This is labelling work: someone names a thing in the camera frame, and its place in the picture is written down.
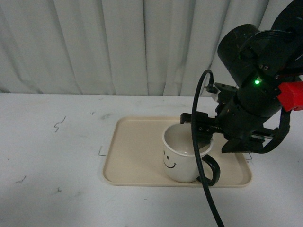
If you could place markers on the white pleated curtain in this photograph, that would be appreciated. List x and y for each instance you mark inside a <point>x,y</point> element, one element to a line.
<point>120,47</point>

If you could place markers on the beige plastic tray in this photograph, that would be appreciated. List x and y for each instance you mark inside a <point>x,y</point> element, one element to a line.
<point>135,156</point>

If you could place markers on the white smiley face mug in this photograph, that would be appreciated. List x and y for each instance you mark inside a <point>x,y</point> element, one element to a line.
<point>179,159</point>

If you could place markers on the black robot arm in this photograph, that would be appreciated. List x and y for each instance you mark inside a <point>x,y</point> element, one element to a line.
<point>269,57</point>

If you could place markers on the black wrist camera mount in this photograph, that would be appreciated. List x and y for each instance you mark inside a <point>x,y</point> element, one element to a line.
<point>221,93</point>

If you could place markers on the red plastic block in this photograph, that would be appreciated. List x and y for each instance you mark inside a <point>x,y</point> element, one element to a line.
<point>291,95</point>

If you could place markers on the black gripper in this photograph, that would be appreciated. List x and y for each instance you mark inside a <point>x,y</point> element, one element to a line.
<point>241,120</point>

